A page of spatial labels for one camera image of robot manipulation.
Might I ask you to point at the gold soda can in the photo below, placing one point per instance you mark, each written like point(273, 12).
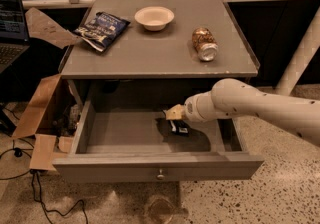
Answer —
point(204, 44)

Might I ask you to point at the blue rxbar blueberry wrapper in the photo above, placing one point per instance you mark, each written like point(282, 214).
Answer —
point(178, 127)

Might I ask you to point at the grey cabinet table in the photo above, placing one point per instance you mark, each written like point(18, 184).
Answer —
point(140, 54)

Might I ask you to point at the open laptop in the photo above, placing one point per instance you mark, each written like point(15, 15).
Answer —
point(14, 36)

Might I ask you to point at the metal drawer knob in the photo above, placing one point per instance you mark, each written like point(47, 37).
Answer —
point(160, 176)

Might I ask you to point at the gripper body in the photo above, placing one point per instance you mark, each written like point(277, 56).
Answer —
point(192, 108)

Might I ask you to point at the blue chip bag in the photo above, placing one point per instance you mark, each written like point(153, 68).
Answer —
point(102, 30)

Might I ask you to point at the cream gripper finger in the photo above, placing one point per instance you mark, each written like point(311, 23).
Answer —
point(173, 113)

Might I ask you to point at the grey open top drawer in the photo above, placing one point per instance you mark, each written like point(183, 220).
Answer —
point(132, 145)

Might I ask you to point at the brown cardboard box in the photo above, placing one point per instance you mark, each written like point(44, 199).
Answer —
point(51, 98)

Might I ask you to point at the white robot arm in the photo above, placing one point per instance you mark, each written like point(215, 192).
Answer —
point(231, 98)

